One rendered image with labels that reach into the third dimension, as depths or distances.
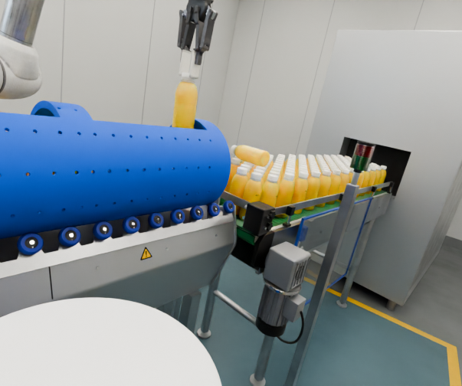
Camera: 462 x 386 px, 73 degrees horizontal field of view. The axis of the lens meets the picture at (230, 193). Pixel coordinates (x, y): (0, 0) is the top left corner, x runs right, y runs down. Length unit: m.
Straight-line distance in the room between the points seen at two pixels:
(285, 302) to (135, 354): 0.83
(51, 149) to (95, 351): 0.40
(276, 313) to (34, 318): 0.88
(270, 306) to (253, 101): 4.77
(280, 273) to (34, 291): 0.70
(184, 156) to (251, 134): 4.83
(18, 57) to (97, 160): 0.73
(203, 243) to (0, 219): 0.55
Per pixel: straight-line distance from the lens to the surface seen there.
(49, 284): 0.78
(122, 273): 0.84
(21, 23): 1.37
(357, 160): 1.20
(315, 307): 1.42
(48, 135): 0.67
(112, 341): 0.39
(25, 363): 0.39
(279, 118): 5.41
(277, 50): 5.62
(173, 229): 0.91
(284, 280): 1.09
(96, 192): 0.70
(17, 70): 1.35
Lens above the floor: 1.31
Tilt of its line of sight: 16 degrees down
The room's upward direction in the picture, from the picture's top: 11 degrees clockwise
